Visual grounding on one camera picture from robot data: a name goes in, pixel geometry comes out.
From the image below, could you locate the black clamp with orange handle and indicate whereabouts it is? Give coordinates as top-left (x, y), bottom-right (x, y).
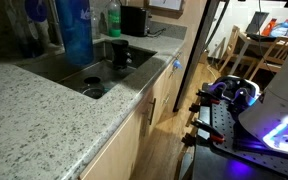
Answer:
top-left (188, 89), bottom-right (222, 114)
top-left (181, 119), bottom-right (226, 148)

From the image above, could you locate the wooden picture frame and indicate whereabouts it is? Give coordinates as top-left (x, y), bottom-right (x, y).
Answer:
top-left (144, 0), bottom-right (186, 14)

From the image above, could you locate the black hanging hose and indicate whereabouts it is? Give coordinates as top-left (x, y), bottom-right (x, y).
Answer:
top-left (202, 0), bottom-right (232, 54)

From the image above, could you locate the round dark metal strainer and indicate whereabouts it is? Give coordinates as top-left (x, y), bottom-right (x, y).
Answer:
top-left (79, 83), bottom-right (107, 100)

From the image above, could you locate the short metal cabinet handle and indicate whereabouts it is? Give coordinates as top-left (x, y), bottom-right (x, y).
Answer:
top-left (163, 94), bottom-right (172, 106)

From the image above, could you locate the tall black cup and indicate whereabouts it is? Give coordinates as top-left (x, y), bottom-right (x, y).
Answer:
top-left (110, 39), bottom-right (133, 70)

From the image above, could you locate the wooden chair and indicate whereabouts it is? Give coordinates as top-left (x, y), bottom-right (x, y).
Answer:
top-left (218, 25), bottom-right (242, 74)
top-left (248, 35), bottom-right (288, 82)

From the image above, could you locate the black kitchen appliance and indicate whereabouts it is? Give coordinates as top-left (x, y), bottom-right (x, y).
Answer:
top-left (120, 5), bottom-right (152, 37)

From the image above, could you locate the orange detergent bottle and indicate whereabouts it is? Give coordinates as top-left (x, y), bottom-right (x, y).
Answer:
top-left (261, 18), bottom-right (278, 37)

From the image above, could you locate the blue cabinet child lock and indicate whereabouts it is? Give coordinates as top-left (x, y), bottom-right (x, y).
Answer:
top-left (172, 59), bottom-right (184, 72)

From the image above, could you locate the dark metal door post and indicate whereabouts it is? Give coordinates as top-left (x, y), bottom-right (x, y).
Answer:
top-left (172, 0), bottom-right (221, 113)

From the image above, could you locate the black perforated mounting board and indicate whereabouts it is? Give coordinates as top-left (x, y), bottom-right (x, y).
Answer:
top-left (210, 99), bottom-right (288, 179)

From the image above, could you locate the black appliance power cord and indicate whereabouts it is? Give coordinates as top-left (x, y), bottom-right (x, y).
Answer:
top-left (147, 27), bottom-right (168, 37)

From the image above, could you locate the wooden dining table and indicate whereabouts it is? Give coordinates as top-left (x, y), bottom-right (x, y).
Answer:
top-left (229, 30), bottom-right (288, 76)

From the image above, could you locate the grey laptop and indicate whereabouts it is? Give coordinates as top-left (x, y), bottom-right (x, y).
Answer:
top-left (245, 11), bottom-right (271, 36)

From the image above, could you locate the white headset device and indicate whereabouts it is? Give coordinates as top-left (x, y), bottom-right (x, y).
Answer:
top-left (208, 74), bottom-right (262, 108)

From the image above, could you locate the blue transparent water bottle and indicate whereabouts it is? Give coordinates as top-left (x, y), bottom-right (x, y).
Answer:
top-left (54, 0), bottom-right (95, 66)

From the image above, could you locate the white cable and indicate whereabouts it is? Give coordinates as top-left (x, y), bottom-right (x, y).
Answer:
top-left (205, 63), bottom-right (220, 83)

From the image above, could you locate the blue detergent jug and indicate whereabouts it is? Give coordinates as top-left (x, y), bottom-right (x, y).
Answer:
top-left (269, 19), bottom-right (288, 38)

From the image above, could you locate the blue tethered bottle cap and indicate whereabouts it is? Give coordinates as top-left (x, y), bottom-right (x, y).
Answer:
top-left (24, 0), bottom-right (48, 23)

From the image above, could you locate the stainless steel sink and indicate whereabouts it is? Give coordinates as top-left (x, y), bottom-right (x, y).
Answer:
top-left (17, 39), bottom-right (158, 100)

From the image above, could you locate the black robot cart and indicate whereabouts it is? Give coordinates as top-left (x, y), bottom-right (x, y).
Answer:
top-left (178, 104), bottom-right (288, 180)

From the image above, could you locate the long dark cabinet handle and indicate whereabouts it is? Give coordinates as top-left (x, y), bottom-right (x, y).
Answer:
top-left (147, 97), bottom-right (158, 126)

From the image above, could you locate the green soap bottle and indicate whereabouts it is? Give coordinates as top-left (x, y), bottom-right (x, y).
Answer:
top-left (107, 0), bottom-right (122, 38)

